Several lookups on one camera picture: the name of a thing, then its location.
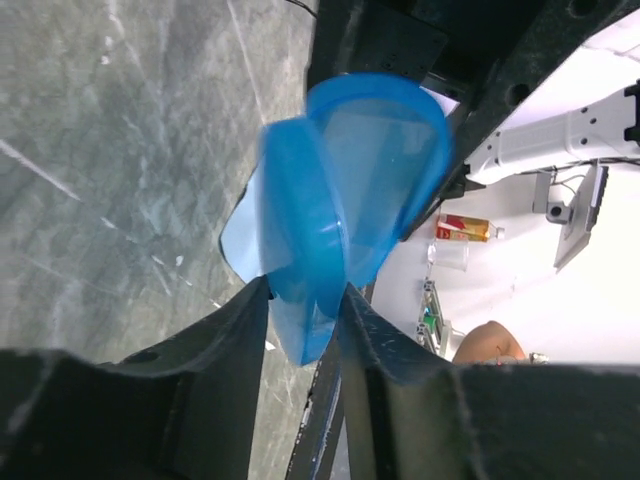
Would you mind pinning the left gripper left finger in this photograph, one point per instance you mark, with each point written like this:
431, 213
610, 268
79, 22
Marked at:
183, 408

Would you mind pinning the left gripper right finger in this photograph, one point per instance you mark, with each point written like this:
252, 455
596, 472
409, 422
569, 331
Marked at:
413, 415

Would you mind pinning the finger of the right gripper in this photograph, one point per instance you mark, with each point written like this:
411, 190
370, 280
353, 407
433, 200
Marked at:
453, 48
554, 33

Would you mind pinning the blue translucent glasses case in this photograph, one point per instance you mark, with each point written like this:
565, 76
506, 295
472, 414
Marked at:
338, 187

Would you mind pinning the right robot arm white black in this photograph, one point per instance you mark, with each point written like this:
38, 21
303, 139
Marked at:
605, 128

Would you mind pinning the black thin sunglasses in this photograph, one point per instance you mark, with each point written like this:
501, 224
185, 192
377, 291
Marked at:
303, 6

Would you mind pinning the clear plastic cup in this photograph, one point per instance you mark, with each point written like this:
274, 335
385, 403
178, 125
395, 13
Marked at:
449, 254

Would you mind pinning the light blue cleaning cloth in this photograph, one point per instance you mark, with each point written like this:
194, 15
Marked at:
239, 237

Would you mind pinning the amber tea bottle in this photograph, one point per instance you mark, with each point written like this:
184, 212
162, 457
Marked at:
462, 228

